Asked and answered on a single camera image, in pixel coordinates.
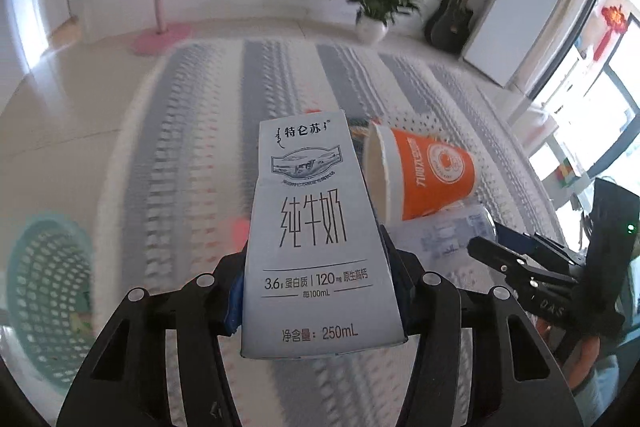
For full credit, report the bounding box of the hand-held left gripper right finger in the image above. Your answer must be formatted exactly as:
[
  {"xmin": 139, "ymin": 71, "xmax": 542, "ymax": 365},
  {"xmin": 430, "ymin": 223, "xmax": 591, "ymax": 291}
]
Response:
[{"xmin": 380, "ymin": 226, "xmax": 581, "ymax": 427}]

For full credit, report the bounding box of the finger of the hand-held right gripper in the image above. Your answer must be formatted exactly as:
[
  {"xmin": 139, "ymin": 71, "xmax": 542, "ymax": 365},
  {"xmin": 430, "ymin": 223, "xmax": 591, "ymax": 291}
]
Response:
[
  {"xmin": 494, "ymin": 223, "xmax": 585, "ymax": 267},
  {"xmin": 467, "ymin": 237, "xmax": 577, "ymax": 304}
]

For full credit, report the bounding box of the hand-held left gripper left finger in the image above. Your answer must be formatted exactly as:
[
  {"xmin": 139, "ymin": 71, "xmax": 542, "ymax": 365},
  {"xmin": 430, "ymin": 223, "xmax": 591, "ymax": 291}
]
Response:
[{"xmin": 55, "ymin": 253, "xmax": 247, "ymax": 427}]

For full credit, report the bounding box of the clear plastic bottle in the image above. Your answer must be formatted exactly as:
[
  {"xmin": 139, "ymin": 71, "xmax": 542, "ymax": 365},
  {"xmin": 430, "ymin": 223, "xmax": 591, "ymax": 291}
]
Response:
[{"xmin": 390, "ymin": 202, "xmax": 498, "ymax": 269}]

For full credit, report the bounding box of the white milk carton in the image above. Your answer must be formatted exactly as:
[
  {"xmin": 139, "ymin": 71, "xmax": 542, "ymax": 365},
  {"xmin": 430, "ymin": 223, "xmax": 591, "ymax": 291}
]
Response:
[{"xmin": 240, "ymin": 109, "xmax": 408, "ymax": 360}]

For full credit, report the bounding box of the person's right forearm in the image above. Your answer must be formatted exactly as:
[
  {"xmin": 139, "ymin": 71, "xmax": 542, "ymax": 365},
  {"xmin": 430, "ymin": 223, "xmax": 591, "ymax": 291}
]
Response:
[{"xmin": 567, "ymin": 334, "xmax": 622, "ymax": 405}]

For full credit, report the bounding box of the colourful toy block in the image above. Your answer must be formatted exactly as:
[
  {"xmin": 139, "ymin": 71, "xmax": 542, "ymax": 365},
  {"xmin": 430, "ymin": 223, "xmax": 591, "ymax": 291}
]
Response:
[{"xmin": 546, "ymin": 156, "xmax": 577, "ymax": 188}]

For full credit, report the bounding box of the orange paper cup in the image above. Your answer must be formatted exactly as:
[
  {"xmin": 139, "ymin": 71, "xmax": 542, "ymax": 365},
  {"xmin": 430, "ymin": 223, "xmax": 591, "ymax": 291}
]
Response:
[{"xmin": 362, "ymin": 121, "xmax": 477, "ymax": 224}]

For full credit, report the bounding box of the grey striped rug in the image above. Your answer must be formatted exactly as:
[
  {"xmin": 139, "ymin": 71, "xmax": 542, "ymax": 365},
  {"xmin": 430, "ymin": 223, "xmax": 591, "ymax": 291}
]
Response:
[{"xmin": 92, "ymin": 38, "xmax": 571, "ymax": 427}]

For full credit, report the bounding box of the green plastic basket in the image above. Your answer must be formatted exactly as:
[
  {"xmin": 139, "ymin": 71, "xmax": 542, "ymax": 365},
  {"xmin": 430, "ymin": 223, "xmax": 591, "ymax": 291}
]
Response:
[{"xmin": 6, "ymin": 213, "xmax": 97, "ymax": 397}]

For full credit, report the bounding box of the red knot decoration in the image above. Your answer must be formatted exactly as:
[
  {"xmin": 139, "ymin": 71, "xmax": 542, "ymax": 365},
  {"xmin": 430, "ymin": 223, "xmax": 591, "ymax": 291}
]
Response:
[{"xmin": 594, "ymin": 3, "xmax": 629, "ymax": 60}]

